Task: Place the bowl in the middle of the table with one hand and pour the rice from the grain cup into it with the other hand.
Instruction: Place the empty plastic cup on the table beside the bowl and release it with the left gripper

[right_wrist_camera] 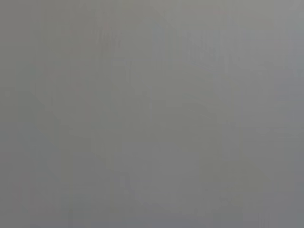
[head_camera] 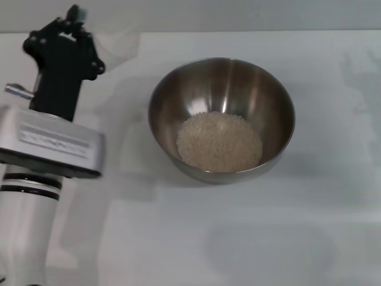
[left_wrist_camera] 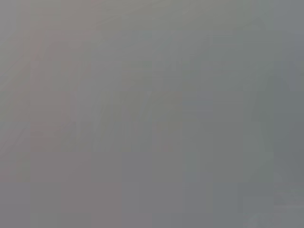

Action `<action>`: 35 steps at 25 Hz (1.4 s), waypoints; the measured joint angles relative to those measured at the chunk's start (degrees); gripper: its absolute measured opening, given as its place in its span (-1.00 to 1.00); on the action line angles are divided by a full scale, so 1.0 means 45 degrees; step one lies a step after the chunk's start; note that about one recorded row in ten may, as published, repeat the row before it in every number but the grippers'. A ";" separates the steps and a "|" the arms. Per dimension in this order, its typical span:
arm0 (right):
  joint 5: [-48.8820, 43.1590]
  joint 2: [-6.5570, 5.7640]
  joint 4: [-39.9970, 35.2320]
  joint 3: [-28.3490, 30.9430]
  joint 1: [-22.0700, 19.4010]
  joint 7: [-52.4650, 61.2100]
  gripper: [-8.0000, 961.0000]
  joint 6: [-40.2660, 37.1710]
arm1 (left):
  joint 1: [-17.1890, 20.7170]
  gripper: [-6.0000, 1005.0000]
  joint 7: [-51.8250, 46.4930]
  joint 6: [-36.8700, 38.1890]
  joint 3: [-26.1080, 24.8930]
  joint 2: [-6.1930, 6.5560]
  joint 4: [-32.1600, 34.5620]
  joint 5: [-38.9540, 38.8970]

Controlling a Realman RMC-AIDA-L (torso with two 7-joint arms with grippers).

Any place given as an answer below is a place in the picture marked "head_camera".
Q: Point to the white rice grains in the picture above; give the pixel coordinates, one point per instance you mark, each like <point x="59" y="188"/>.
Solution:
<point x="220" y="143"/>

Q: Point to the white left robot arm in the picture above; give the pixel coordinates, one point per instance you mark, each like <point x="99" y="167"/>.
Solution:
<point x="26" y="226"/>

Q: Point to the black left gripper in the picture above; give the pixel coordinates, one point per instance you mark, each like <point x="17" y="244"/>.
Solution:
<point x="58" y="80"/>

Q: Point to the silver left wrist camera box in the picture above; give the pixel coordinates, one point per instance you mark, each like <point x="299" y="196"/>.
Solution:
<point x="53" y="140"/>

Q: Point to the silver cylindrical connector plug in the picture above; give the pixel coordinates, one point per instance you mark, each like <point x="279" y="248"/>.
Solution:
<point x="19" y="90"/>

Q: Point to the transparent plastic measuring cup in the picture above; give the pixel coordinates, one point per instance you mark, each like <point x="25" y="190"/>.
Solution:
<point x="122" y="50"/>

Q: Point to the stainless steel mixing bowl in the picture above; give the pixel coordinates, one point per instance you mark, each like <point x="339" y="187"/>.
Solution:
<point x="226" y="86"/>

